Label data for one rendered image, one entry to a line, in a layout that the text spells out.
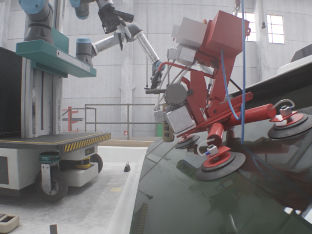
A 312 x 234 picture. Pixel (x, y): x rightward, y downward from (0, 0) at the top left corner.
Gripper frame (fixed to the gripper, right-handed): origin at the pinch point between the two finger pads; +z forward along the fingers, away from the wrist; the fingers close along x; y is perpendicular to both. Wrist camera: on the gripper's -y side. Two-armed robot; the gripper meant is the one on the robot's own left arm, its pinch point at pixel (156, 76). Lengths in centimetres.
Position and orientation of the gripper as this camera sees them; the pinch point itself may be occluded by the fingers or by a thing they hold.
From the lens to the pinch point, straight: 143.9
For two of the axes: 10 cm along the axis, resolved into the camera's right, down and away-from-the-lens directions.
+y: 3.0, -9.5, 0.0
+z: 0.2, 0.0, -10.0
